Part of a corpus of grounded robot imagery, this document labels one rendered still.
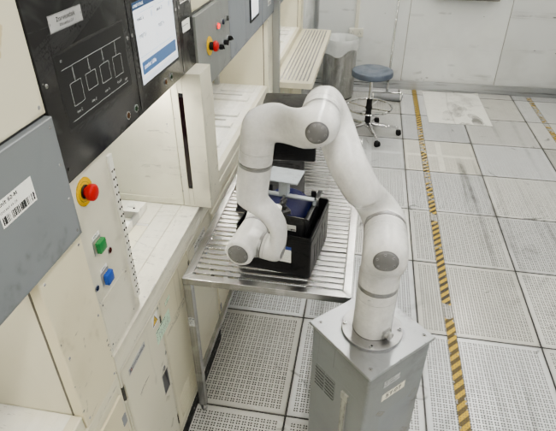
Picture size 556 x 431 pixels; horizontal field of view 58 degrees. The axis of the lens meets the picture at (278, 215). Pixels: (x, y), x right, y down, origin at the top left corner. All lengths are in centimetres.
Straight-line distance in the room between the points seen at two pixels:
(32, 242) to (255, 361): 166
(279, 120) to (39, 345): 73
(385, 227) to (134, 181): 108
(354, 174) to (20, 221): 74
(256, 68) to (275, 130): 205
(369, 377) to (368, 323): 15
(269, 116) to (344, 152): 21
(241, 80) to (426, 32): 300
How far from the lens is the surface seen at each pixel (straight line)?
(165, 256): 175
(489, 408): 254
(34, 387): 137
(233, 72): 328
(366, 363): 154
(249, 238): 141
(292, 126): 116
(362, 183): 126
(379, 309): 150
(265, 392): 241
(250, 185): 131
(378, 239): 130
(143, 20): 146
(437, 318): 284
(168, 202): 202
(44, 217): 107
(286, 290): 174
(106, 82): 127
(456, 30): 589
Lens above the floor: 193
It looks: 34 degrees down
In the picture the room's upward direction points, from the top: straight up
